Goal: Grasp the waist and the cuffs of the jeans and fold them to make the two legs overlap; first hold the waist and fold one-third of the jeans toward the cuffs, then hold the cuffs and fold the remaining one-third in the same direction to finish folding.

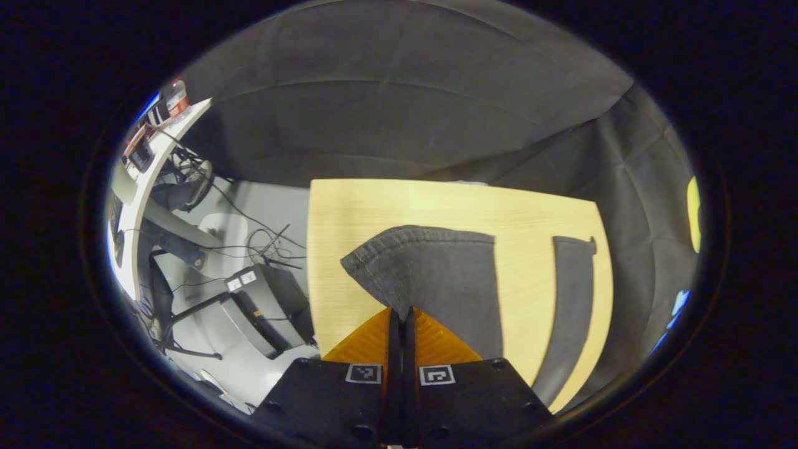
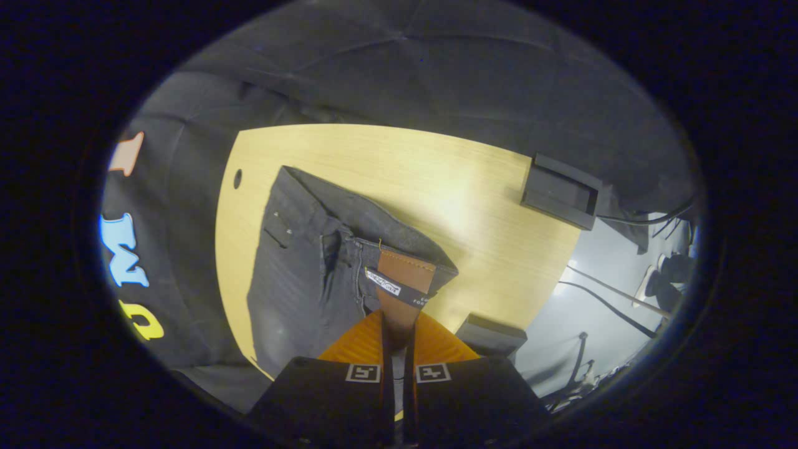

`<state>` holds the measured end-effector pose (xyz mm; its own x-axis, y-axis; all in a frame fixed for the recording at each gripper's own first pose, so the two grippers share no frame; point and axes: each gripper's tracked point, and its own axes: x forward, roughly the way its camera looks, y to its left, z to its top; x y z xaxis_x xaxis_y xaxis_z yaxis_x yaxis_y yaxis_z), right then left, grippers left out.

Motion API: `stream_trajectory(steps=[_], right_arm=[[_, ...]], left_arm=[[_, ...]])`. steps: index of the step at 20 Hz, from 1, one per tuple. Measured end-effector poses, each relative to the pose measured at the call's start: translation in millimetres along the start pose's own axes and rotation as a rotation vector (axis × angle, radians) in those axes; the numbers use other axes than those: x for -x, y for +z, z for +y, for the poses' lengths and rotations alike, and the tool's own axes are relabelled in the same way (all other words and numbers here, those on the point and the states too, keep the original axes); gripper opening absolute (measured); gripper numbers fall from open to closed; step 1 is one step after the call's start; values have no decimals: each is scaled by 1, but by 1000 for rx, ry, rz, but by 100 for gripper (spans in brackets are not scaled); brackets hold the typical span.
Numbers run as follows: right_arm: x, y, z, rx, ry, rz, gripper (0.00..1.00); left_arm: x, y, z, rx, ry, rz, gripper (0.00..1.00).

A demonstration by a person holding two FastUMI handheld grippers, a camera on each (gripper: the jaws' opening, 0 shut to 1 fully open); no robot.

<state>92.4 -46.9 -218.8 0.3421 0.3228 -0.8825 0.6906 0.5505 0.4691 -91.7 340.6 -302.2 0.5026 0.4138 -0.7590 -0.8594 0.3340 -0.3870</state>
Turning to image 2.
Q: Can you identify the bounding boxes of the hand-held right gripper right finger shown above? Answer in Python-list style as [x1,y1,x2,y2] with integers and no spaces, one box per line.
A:
[402,310,554,449]

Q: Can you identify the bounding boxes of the dark grey jeans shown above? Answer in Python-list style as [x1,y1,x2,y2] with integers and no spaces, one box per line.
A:
[246,165,460,381]

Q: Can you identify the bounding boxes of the black backdrop cloth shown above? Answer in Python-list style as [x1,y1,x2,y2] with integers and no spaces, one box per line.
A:
[100,0,702,412]

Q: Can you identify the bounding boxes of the black tripod stand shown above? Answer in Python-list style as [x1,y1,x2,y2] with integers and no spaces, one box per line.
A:
[541,332,600,409]

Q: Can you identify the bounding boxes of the dark grey box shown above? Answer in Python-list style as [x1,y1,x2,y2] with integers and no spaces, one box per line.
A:
[455,313,528,360]

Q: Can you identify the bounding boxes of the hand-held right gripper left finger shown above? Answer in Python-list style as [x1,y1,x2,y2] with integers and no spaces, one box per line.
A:
[245,309,396,449]

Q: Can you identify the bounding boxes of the thin black floor cable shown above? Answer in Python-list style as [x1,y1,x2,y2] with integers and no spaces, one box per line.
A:
[557,280,659,340]

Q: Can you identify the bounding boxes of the black rectangular box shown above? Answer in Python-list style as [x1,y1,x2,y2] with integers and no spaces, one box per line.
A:
[521,153,604,231]

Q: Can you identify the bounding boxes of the black round object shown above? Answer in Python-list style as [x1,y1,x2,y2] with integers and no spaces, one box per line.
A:
[644,252,694,312]

